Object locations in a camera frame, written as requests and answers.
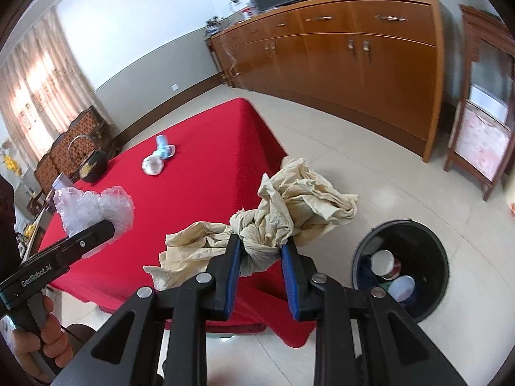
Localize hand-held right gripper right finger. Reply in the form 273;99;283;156
279;236;469;386

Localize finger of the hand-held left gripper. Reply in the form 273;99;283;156
56;219;116;266

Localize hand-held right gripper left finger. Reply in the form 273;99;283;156
50;233;244;386

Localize clear plastic bag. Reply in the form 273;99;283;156
53;186;135;256

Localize blue cloth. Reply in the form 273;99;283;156
356;255;377;290

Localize beige paper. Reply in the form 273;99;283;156
143;157;359;292

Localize red paper cup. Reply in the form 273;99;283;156
370;249;402;281

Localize blue cup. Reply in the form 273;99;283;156
387;275;417;306

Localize black trash bin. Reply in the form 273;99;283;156
351;219;450;324

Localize person's left hand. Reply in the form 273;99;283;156
6;294;70;382

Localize red tablecloth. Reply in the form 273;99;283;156
38;97;318;348

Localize crumpled clear plastic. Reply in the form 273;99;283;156
142;155;165;177

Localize carved wooden bench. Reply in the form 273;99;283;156
34;105;121;194

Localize yellow flowers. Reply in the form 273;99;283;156
0;139;21;178

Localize patterned curtain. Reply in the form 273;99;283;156
0;6;119;173

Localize wooden sideboard cabinet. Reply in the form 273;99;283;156
205;0;445;163

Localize dark wooden side stand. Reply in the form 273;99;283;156
444;3;515;202

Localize black basket with handle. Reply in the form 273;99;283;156
68;133;108;183

